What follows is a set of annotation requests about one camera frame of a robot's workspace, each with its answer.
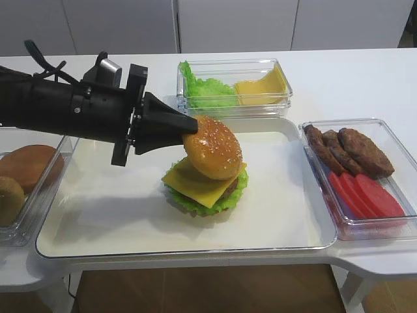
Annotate flat orange bun bottom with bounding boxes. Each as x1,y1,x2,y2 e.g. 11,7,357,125
1,145,56,194

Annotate brown patty middle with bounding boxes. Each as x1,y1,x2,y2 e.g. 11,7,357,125
322,130,367,176

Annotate red tomato slice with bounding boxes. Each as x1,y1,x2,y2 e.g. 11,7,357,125
328,171,366,220
354,174,405,218
339,173,377,219

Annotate clear box patties and tomatoes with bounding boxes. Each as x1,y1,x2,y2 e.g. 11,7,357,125
300,119,416,241

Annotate yellow cheese slice on burger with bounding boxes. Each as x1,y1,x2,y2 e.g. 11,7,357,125
162,157,247,208

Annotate white parchment paper sheet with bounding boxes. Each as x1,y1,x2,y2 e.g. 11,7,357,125
66,130,313,252

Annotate brown patty in burger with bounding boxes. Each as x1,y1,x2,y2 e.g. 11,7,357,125
219,177,239,200

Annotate green lettuce leaves in box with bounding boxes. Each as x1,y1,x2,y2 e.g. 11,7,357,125
179,61,238,108

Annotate clear box with buns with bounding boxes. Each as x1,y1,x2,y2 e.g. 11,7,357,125
1,127,78,248

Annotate red tomato slice left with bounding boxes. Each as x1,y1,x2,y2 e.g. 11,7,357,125
328,171,366,220

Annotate yellow cheese slices in box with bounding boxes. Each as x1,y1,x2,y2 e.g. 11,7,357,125
234,66,287,106

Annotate sesame bun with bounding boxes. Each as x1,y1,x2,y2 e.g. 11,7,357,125
1,177,25,227
182,115,243,180

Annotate brown patty left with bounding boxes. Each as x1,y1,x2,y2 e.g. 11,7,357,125
304,125,346,175

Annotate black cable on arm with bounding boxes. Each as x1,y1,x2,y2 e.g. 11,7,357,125
23,39,82,87

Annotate white serving tray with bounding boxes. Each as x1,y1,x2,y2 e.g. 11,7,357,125
36,118,336,258

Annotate red tomato slice right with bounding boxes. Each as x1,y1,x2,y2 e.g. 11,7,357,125
354,174,405,218

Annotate clear box lettuce and cheese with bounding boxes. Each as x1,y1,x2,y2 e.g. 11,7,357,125
177,58,293,118

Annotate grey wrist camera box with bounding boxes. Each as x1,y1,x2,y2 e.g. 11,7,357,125
82,51,122,88

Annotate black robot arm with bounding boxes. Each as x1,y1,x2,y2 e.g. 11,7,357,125
1,64,198,166

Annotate green lettuce leaf on burger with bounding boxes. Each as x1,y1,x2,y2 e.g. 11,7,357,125
165,170,249,209

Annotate brown patty right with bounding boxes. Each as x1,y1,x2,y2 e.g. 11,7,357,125
338,128,395,179

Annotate bottom bun of burger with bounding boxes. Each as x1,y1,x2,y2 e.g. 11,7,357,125
182,203,229,217

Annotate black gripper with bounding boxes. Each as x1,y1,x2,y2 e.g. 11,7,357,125
70,64,198,166

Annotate red tomato slice middle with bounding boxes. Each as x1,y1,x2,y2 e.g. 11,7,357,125
339,173,377,219

